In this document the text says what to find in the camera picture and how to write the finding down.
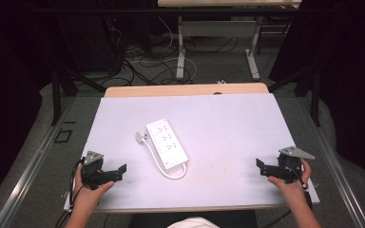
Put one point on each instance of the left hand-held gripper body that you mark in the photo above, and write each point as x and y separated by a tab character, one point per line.
92	173

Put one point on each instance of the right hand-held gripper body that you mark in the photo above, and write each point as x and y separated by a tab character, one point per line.
290	166

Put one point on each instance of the white plug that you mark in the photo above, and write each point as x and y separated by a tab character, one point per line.
139	137

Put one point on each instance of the white power strip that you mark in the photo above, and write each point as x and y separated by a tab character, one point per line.
166	143

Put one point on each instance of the person's right hand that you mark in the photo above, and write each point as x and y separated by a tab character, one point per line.
293	186

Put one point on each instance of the person's left hand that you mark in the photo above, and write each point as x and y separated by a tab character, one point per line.
87	195

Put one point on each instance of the white table mat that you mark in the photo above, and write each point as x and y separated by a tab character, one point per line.
228	133

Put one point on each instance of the person's dark trousers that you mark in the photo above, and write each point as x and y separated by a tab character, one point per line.
237	220

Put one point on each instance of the black metal stand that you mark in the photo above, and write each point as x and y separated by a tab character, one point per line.
56	95
315	95

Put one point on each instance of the person's white shirt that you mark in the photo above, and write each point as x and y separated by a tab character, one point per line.
192	222

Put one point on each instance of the wooden table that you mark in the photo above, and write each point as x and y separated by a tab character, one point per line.
171	90

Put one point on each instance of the black curtain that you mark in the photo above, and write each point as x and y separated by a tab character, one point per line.
351	79
9	79

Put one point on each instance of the desk with white legs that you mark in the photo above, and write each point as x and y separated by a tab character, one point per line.
218	28

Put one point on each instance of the black floor socket frame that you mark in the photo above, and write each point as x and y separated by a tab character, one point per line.
63	136

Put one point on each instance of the aluminium floor rail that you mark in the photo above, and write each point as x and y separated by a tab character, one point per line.
28	172
339	172

